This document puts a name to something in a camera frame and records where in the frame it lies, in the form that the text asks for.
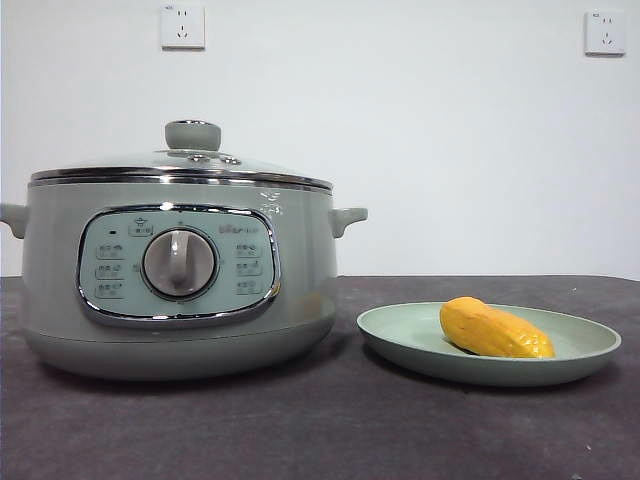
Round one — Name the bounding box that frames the pale green round plate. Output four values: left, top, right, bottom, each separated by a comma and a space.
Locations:
355, 301, 623, 388

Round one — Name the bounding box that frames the white wall socket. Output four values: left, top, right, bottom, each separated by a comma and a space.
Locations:
159, 3, 206, 51
583, 10, 627, 58

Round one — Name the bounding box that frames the pale green electric steamer pot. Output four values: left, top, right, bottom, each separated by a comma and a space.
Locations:
0, 182, 370, 384

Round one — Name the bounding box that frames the yellow corn cob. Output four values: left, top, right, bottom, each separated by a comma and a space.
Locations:
438, 296, 557, 360

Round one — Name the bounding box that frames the glass lid with green knob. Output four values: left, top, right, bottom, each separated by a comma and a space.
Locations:
28, 119, 335, 193

